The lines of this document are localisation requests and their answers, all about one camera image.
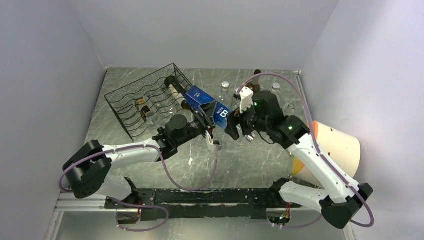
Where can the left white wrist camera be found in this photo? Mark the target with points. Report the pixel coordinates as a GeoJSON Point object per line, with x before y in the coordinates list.
{"type": "Point", "coordinates": [211, 143]}

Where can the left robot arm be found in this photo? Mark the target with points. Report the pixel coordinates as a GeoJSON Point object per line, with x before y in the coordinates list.
{"type": "Point", "coordinates": [87, 172]}

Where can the dark green labelled wine bottle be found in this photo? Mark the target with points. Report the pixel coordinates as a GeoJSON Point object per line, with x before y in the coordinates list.
{"type": "Point", "coordinates": [178, 87]}

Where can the cream drum orange lid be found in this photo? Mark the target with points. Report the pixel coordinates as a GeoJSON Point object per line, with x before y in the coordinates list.
{"type": "Point", "coordinates": [344, 149]}

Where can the square black-capped liquor bottle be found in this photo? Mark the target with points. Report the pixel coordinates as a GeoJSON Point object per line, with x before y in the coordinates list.
{"type": "Point", "coordinates": [146, 112]}

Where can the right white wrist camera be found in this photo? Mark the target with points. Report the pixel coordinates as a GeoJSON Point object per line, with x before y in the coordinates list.
{"type": "Point", "coordinates": [245, 95]}

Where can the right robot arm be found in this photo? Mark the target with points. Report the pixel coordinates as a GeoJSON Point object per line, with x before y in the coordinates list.
{"type": "Point", "coordinates": [340, 197]}

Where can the blue liquid glass bottle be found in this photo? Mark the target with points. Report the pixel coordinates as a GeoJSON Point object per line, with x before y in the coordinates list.
{"type": "Point", "coordinates": [205, 103]}

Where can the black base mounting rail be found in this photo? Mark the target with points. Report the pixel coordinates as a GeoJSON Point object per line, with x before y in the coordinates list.
{"type": "Point", "coordinates": [253, 203]}

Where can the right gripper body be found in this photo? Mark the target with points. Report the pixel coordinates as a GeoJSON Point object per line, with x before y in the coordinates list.
{"type": "Point", "coordinates": [246, 121]}

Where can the tall dark wine bottle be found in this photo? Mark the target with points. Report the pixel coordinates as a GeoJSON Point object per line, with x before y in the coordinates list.
{"type": "Point", "coordinates": [254, 83]}

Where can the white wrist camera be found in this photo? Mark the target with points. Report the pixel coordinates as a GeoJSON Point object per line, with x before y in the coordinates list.
{"type": "Point", "coordinates": [245, 95]}
{"type": "Point", "coordinates": [211, 143]}

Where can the clear bottle red label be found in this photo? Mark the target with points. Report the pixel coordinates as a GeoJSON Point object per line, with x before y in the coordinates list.
{"type": "Point", "coordinates": [290, 109]}

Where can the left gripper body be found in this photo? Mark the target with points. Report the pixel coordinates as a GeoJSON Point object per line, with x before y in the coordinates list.
{"type": "Point", "coordinates": [202, 126]}

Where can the black wire wine rack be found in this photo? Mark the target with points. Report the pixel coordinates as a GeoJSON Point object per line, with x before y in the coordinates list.
{"type": "Point", "coordinates": [150, 87]}

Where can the clear round silver-capped bottle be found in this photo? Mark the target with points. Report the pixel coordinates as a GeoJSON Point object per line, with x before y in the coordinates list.
{"type": "Point", "coordinates": [224, 96]}

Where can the clear wine bottle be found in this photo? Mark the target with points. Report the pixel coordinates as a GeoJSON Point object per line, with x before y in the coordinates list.
{"type": "Point", "coordinates": [165, 109]}

